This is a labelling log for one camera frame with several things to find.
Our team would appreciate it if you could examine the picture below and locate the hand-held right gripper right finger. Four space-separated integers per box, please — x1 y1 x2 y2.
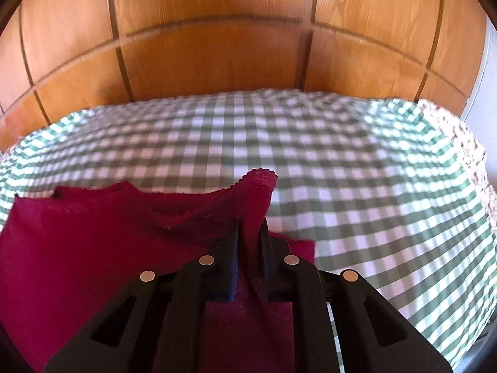
259 219 454 373

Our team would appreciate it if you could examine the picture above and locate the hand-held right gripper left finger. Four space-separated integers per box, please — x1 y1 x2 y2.
44 218 239 373

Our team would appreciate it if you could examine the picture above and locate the red knitted sweater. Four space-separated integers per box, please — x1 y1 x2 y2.
0 168 317 373

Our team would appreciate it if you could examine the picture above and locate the green white checked blanket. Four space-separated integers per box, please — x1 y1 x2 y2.
0 89 497 373

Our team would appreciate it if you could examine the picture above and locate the wooden panelled wardrobe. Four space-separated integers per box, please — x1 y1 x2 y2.
0 0 490 152

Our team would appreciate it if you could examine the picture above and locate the speckled floral cloth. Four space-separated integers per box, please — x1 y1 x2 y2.
417 99 488 191

